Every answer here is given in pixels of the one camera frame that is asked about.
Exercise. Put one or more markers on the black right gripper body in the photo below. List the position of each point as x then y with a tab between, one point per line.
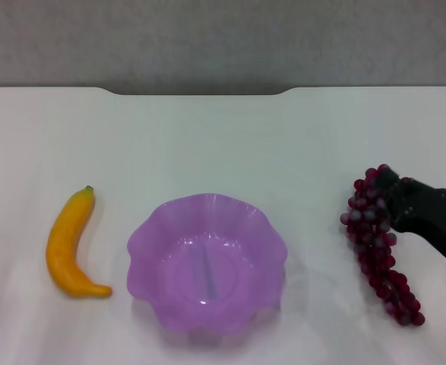
427	216

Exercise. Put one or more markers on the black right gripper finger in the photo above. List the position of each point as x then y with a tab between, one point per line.
388	178

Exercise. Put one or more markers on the dark red grape bunch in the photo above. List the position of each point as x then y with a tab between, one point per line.
367	228

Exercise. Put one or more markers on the yellow plastic banana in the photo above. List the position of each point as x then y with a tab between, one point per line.
65	243

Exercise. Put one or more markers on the purple wavy plastic bowl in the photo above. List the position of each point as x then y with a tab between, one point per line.
207	266

